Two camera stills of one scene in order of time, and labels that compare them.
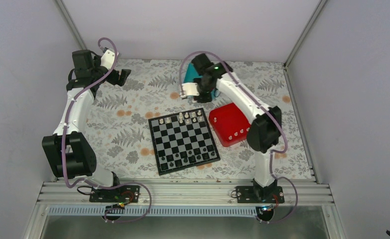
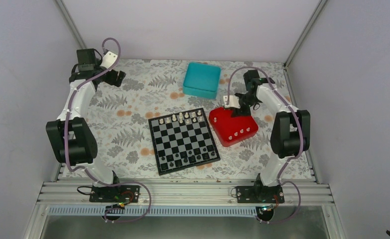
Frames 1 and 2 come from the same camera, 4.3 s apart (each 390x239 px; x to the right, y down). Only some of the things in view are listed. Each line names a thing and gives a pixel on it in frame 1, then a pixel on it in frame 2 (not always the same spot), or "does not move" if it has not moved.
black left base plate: (130, 193) does not move
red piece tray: (229, 123) does not move
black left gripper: (113, 80) does not move
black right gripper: (208, 98) to (238, 113)
